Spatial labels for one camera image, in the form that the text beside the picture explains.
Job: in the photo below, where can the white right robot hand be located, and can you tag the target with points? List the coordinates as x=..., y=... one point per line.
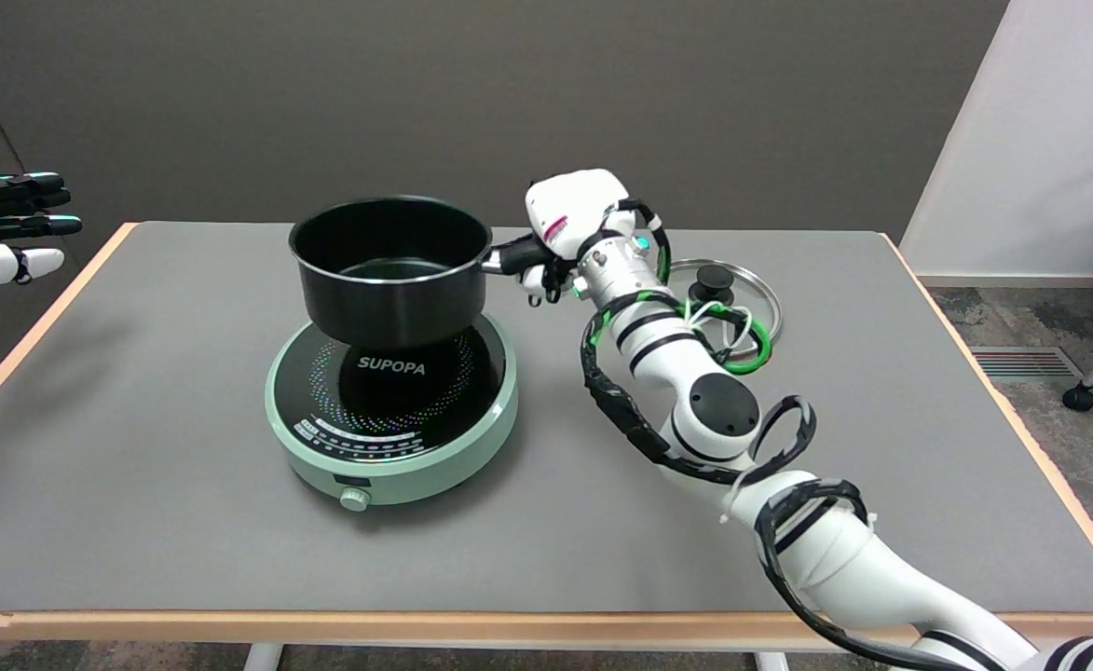
x=574, y=205

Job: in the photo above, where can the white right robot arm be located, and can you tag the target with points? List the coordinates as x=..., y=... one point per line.
x=686, y=354

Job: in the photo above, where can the glass lid with black knob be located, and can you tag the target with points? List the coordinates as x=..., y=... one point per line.
x=716, y=280

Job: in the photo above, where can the green round induction cooker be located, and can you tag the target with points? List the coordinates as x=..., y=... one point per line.
x=416, y=475

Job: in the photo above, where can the grey table mat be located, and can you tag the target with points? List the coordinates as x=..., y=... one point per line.
x=229, y=540

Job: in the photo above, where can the floor vent grille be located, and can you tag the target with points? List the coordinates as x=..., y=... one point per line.
x=1026, y=363

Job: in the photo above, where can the white table leg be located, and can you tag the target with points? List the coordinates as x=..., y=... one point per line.
x=262, y=658
x=771, y=662

